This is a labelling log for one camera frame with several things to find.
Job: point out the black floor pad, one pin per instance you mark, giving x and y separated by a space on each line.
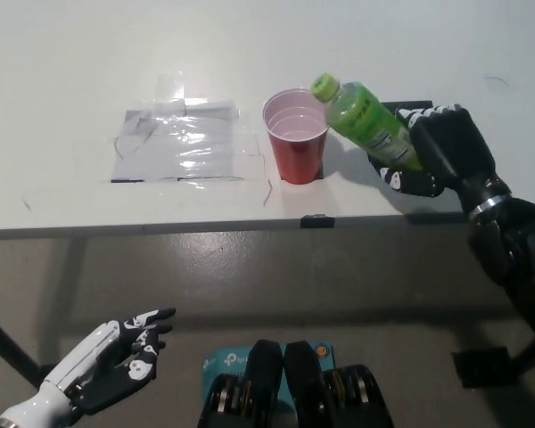
477 365

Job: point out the black table leg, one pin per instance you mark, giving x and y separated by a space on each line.
4 343

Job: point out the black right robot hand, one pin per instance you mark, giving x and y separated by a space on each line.
455 147

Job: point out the clear plastic sheet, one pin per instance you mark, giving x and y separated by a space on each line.
169 147

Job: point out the teal tp-link box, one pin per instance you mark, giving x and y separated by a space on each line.
225 361

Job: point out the white and black left hand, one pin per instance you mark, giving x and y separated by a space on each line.
102 361

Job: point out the green plastic bottle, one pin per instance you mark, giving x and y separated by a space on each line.
365 116

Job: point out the red plastic cup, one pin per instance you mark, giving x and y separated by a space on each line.
296 156

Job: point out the black tape square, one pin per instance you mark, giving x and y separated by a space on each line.
405 104

